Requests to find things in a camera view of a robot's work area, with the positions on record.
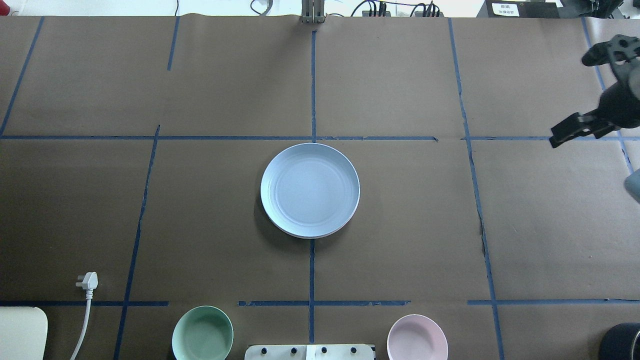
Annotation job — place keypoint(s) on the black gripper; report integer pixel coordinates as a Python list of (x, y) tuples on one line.
[(621, 106)]

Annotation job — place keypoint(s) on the blue plate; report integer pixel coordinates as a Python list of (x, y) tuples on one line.
[(310, 180)]

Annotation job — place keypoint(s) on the pink plate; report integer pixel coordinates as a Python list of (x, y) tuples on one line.
[(312, 228)]

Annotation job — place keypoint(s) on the black box with label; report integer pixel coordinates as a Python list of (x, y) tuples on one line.
[(518, 9)]

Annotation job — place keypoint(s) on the dark blue saucepan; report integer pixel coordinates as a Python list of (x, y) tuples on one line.
[(621, 342)]

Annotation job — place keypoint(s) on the pink bowl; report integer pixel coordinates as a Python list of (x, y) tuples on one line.
[(416, 337)]

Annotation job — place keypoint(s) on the green bowl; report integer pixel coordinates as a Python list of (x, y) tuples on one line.
[(203, 333)]

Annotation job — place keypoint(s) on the aluminium frame post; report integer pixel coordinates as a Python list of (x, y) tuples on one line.
[(313, 11)]

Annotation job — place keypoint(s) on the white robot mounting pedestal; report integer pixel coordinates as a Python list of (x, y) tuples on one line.
[(357, 351)]

